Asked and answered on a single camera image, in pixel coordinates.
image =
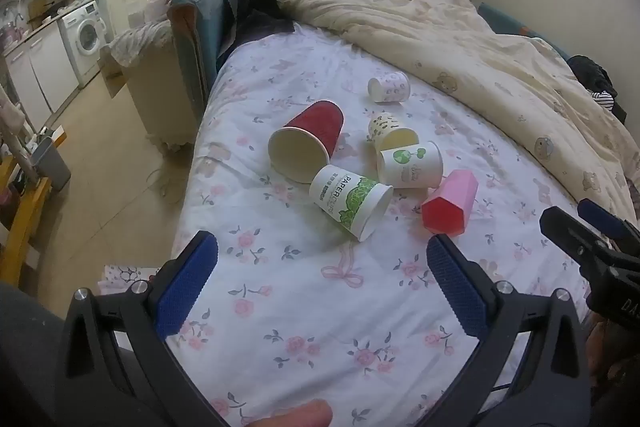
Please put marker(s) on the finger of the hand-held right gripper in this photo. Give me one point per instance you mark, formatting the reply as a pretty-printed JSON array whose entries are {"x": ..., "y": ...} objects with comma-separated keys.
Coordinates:
[
  {"x": 567, "y": 229},
  {"x": 602, "y": 213}
]

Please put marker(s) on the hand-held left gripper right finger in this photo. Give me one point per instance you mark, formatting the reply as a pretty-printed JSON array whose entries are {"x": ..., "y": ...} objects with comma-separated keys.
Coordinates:
[{"x": 455, "y": 287}]

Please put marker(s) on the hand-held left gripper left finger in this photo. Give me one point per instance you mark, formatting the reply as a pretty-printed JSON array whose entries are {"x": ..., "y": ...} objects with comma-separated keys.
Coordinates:
[{"x": 187, "y": 287}]

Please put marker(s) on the pink hexagonal cup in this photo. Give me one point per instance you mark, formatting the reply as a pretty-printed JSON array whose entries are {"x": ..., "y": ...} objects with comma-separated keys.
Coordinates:
[{"x": 450, "y": 202}]

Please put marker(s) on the white cup green tree print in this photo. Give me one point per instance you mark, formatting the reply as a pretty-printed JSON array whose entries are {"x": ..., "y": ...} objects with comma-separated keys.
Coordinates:
[{"x": 410, "y": 164}]

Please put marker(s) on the white cup green leaf print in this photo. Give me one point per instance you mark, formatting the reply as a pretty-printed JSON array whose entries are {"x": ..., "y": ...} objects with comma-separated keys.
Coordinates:
[{"x": 340, "y": 192}]

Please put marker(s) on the yellow spotted paper cup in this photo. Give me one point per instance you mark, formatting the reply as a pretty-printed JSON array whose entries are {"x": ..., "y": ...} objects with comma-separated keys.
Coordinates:
[{"x": 387, "y": 127}]

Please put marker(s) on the red paper cup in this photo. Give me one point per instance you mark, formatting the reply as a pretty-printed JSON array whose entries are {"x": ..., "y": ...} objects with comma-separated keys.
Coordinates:
[{"x": 315, "y": 122}]

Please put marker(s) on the small white pink-flowered cup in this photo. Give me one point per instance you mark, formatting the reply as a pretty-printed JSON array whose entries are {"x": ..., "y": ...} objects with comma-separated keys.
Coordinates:
[{"x": 390, "y": 87}]

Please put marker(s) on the person's left hand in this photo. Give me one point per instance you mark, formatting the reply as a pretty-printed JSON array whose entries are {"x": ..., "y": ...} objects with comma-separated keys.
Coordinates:
[{"x": 295, "y": 416}]

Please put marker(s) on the white patterned cloth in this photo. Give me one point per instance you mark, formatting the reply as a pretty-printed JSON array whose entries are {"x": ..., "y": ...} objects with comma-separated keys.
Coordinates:
[{"x": 125, "y": 279}]

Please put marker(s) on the black striped garment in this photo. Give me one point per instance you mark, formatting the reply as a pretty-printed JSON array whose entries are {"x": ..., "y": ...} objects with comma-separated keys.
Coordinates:
[{"x": 597, "y": 79}]

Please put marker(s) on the person's dark trouser leg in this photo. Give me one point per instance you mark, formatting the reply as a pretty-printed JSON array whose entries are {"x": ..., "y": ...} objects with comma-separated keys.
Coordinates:
[{"x": 25, "y": 357}]

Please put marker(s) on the yellow wooden table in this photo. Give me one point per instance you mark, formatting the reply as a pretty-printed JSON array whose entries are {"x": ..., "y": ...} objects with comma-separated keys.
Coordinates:
[{"x": 25, "y": 217}]

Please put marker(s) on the grey trash bin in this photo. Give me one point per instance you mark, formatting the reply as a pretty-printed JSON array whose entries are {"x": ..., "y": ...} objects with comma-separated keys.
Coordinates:
[{"x": 52, "y": 164}]

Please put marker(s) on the teal pillow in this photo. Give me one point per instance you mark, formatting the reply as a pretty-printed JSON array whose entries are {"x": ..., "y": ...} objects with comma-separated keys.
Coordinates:
[{"x": 520, "y": 29}]

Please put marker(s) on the cardboard box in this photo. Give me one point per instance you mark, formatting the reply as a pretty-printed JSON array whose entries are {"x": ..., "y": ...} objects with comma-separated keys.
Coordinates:
[{"x": 111, "y": 74}]

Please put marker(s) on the cream bear-print duvet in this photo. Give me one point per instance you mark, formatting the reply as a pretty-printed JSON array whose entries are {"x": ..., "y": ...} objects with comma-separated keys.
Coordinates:
[{"x": 450, "y": 22}]

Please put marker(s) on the teal upholstered bed footboard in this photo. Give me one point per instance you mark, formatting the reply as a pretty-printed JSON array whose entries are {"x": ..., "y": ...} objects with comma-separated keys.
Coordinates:
[{"x": 200, "y": 32}]

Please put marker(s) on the white kitchen cabinets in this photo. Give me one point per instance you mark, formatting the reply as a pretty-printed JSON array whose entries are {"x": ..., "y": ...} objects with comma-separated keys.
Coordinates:
[{"x": 40, "y": 67}]

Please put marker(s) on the white washing machine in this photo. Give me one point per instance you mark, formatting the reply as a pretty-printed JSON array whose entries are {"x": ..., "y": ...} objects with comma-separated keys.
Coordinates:
[{"x": 85, "y": 37}]

